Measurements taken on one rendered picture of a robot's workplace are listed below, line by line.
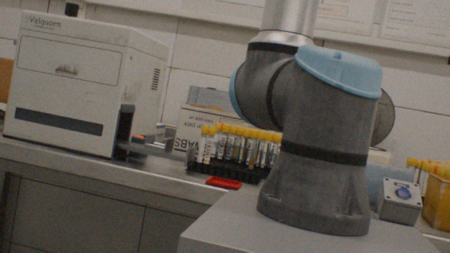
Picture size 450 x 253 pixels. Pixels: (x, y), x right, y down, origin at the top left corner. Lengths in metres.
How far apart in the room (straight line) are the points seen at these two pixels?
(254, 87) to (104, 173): 0.44
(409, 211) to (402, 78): 0.74
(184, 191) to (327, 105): 0.46
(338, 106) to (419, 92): 1.06
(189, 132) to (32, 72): 0.44
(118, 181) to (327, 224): 0.54
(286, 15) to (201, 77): 0.95
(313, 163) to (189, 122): 0.74
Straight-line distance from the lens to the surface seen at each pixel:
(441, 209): 1.02
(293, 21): 0.71
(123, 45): 1.03
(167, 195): 0.96
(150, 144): 1.01
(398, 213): 0.94
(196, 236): 0.46
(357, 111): 0.58
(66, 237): 1.87
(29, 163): 1.08
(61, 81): 1.08
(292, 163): 0.58
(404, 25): 1.62
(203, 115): 1.26
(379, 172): 1.06
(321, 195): 0.56
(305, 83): 0.58
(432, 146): 1.63
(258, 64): 0.69
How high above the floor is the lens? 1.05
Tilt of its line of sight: 3 degrees down
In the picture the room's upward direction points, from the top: 10 degrees clockwise
